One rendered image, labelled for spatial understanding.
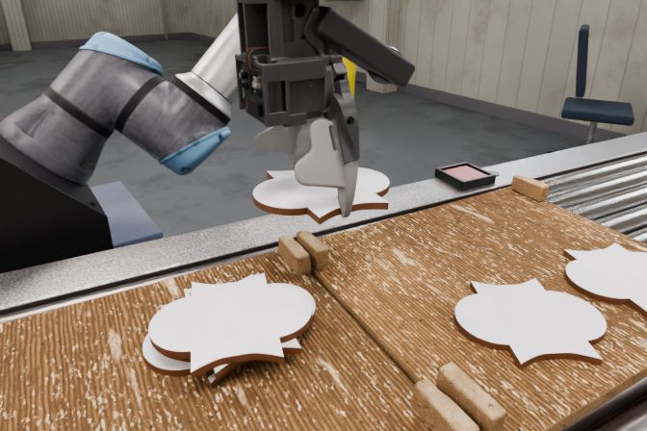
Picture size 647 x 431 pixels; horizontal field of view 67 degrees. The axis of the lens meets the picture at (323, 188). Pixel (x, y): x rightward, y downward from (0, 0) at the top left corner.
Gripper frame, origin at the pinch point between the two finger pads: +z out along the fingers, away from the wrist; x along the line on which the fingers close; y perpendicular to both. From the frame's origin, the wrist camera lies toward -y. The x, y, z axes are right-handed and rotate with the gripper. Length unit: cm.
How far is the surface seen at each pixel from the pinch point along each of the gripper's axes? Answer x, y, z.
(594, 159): -16, -71, 15
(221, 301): 2.2, 12.4, 8.4
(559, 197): -6, -48, 15
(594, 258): 11.5, -30.8, 11.6
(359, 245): -5.5, -8.0, 12.1
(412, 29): -414, -330, 40
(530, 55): -267, -348, 51
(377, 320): 8.2, -1.7, 11.9
